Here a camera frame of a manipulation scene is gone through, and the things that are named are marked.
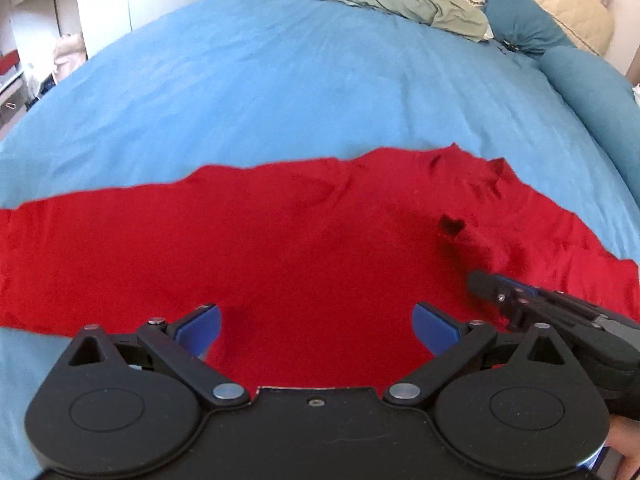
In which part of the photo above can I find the red knit sweater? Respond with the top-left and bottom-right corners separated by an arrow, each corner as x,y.
1,146 -> 639,389

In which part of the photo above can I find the person's right hand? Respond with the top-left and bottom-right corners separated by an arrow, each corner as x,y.
606,416 -> 640,480

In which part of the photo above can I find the teal folded duvet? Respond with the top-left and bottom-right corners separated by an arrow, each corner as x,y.
539,47 -> 639,198

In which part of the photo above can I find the blue bed sheet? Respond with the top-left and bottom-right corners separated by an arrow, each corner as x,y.
1,0 -> 639,479

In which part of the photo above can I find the dark teal pillow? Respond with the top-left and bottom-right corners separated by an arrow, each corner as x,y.
483,0 -> 575,58

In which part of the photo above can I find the white cluttered shelf unit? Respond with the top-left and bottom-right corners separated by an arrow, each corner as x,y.
1,0 -> 88,136

